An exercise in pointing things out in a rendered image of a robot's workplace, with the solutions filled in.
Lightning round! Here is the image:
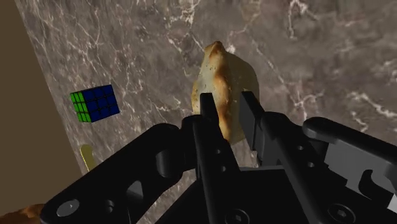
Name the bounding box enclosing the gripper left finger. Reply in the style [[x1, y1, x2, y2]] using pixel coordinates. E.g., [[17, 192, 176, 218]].
[[40, 92, 241, 224]]

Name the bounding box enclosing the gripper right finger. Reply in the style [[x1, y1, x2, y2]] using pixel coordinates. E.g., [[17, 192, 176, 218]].
[[239, 90, 397, 224]]

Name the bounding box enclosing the browned bread loaf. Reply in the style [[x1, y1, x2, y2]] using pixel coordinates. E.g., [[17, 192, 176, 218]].
[[191, 40, 260, 146]]

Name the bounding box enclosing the yellow flat stick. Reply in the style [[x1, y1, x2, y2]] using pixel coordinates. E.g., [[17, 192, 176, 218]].
[[80, 144, 97, 172]]

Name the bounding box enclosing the blue and green puzzle cube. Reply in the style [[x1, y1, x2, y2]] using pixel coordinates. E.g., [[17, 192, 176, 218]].
[[69, 84, 120, 123]]

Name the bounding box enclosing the orange-brown rounded object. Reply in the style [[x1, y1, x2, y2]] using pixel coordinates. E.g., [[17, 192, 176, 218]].
[[0, 203, 45, 224]]

